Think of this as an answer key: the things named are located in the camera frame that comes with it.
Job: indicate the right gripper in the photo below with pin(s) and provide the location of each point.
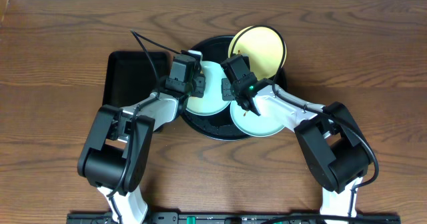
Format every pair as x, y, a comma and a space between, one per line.
225, 94

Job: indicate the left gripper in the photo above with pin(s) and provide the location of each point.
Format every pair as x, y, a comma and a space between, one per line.
199, 86

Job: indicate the mint plate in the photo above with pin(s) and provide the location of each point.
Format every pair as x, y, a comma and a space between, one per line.
251, 124
211, 103

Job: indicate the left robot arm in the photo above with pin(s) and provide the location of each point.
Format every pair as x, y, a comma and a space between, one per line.
115, 153

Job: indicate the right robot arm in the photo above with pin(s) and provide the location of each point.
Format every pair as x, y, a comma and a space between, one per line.
335, 150

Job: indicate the black round tray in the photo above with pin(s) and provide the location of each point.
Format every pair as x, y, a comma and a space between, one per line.
218, 126

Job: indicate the black rectangular tray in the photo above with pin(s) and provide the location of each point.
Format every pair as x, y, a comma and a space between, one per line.
130, 77

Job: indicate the yellow plate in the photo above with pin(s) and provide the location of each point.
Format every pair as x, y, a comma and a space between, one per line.
264, 46

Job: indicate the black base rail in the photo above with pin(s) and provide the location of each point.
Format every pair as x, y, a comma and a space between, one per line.
194, 218

